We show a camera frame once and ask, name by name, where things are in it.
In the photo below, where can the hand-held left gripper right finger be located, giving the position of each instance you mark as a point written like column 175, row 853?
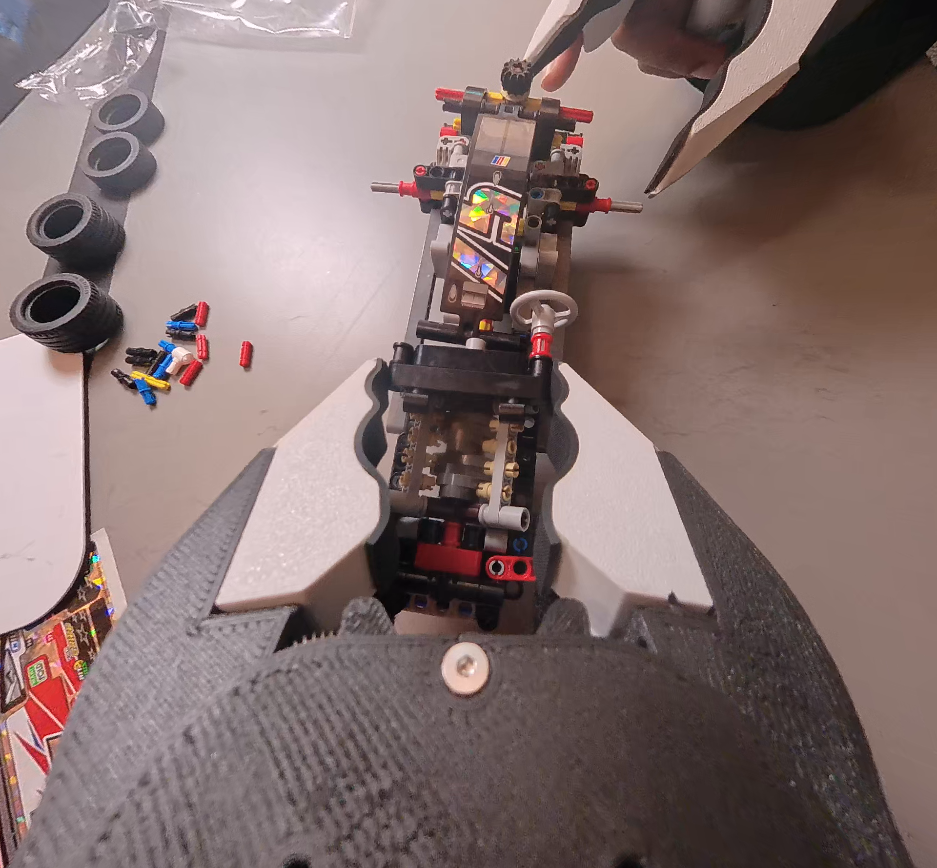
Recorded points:
column 629, row 517

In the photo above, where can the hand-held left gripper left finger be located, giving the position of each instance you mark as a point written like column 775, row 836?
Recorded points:
column 307, row 517

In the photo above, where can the lego car chassis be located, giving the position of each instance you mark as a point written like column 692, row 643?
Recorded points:
column 487, row 238

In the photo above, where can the white book stand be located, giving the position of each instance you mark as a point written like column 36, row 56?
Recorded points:
column 40, row 458

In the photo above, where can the pile of small lego pins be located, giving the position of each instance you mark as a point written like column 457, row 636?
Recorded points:
column 172, row 359

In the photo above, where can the person's right hand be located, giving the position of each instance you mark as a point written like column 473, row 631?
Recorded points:
column 666, row 41

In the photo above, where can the colourful sticker sheet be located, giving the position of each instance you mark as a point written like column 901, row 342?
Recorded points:
column 58, row 670

